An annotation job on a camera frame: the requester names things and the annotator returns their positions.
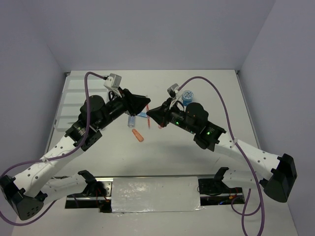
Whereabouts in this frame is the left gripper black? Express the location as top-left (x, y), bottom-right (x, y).
top-left (97, 87), bottom-right (151, 130)

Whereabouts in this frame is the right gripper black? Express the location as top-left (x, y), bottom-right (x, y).
top-left (147, 97), bottom-right (197, 134)

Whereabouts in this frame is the orange highlighter pen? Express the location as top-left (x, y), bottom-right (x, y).
top-left (146, 105), bottom-right (151, 129)

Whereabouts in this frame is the blue plastic case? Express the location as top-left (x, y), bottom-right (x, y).
top-left (138, 112), bottom-right (147, 118)

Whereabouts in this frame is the orange plastic case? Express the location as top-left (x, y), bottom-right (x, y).
top-left (132, 129), bottom-right (144, 142)

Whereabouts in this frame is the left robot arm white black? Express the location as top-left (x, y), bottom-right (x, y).
top-left (0, 88), bottom-right (151, 226)

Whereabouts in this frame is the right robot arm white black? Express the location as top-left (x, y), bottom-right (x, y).
top-left (147, 98), bottom-right (297, 203)

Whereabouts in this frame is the clear spray bottle blue cap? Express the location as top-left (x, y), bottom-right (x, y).
top-left (127, 116), bottom-right (136, 128)

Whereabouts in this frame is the blue paint jar far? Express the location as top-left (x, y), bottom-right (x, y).
top-left (182, 90), bottom-right (193, 106)

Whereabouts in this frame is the white compartment tray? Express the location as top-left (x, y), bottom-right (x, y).
top-left (54, 75), bottom-right (108, 132)

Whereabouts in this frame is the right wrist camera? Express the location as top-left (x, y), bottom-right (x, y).
top-left (167, 84), bottom-right (179, 98)

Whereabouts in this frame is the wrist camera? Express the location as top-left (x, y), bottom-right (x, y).
top-left (167, 84), bottom-right (179, 98)
top-left (104, 73), bottom-right (122, 91)

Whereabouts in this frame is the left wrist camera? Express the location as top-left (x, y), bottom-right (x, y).
top-left (104, 73), bottom-right (122, 91)

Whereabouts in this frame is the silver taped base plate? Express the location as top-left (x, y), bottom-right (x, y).
top-left (111, 177), bottom-right (201, 213)

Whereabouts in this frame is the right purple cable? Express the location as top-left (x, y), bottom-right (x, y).
top-left (177, 76), bottom-right (265, 236)

